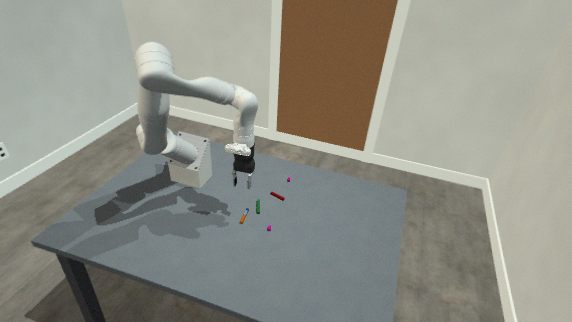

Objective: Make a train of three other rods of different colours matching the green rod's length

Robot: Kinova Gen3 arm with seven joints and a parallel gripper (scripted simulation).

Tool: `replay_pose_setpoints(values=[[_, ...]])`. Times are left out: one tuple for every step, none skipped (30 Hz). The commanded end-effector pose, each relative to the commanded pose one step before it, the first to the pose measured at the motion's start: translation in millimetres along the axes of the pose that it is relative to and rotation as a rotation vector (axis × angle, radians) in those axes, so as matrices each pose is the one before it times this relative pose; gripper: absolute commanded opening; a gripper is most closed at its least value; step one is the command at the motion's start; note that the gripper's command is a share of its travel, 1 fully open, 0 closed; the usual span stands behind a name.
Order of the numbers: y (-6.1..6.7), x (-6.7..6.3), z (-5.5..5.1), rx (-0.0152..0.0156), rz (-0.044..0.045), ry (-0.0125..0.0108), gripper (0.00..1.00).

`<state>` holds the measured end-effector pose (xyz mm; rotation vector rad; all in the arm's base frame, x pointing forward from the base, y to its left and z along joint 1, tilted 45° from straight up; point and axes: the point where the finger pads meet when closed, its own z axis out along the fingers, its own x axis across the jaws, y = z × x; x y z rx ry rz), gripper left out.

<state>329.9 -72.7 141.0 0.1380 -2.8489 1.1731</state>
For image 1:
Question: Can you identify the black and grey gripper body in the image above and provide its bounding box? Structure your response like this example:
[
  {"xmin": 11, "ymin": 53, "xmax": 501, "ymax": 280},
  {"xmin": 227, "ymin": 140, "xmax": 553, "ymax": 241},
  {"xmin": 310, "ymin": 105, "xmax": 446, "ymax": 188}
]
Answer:
[{"xmin": 225, "ymin": 132, "xmax": 255, "ymax": 173}]

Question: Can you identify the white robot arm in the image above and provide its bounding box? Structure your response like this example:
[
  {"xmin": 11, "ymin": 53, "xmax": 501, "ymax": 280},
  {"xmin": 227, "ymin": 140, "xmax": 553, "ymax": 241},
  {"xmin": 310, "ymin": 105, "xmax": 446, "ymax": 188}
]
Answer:
[{"xmin": 135, "ymin": 42, "xmax": 258, "ymax": 164}]

